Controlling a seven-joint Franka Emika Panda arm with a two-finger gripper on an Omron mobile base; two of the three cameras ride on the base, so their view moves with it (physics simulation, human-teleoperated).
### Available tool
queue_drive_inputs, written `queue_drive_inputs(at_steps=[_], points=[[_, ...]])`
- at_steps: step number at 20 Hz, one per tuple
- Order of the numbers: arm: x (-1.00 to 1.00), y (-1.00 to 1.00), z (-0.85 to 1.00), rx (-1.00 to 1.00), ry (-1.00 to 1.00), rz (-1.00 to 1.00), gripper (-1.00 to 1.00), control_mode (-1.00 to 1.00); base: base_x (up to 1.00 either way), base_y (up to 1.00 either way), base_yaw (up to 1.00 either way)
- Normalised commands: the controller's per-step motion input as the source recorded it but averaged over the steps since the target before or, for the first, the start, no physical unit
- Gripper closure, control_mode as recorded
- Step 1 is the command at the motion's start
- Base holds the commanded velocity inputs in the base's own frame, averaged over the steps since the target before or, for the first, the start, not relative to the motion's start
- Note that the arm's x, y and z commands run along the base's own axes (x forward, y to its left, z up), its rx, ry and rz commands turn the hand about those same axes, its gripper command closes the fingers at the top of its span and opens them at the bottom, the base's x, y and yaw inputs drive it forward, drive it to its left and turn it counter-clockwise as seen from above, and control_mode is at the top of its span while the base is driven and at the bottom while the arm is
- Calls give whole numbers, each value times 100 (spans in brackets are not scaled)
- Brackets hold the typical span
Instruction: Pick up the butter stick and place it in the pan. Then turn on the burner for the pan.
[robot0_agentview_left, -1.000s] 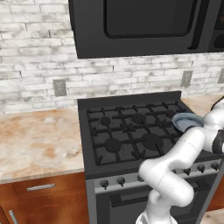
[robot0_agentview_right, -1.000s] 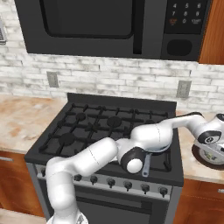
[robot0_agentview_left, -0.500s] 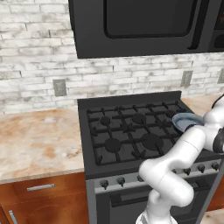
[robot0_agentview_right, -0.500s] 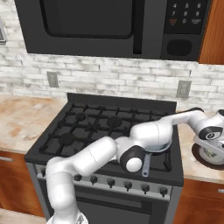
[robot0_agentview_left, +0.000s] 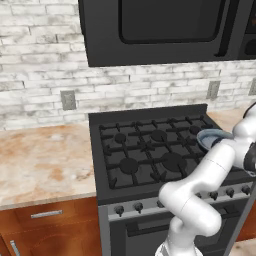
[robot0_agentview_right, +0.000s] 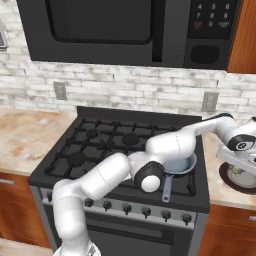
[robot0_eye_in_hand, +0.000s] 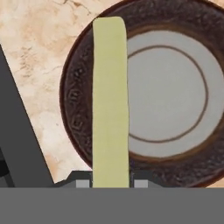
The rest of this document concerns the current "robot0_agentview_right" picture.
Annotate black microwave oven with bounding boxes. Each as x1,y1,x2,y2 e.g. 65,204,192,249
16,0,243,71

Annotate black gas stove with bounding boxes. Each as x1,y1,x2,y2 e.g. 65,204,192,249
27,105,211,256

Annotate grey wall fitting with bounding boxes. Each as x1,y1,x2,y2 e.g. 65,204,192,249
0,19,9,53

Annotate black microwave door handle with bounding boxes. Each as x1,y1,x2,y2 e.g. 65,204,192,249
151,0,167,63

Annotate black oven door handle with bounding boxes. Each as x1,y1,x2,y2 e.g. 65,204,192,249
86,223,175,240

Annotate wooden wall cupboard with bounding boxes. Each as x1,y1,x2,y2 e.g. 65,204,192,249
226,0,256,75

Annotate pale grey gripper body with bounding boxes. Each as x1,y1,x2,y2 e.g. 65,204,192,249
215,145,256,172

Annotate wooden drawer front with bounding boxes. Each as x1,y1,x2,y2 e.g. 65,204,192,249
0,171,35,203
203,203,256,232

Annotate grey frying pan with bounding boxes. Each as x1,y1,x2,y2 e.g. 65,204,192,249
161,152,198,204

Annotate black oven door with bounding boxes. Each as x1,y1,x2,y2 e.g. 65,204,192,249
42,211,201,256

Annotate wooden cupboard door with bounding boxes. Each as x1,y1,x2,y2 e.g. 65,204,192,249
0,198,52,250
198,228,256,256

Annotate grey wall socket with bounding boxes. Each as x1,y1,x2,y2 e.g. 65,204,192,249
200,91,220,114
52,81,69,101

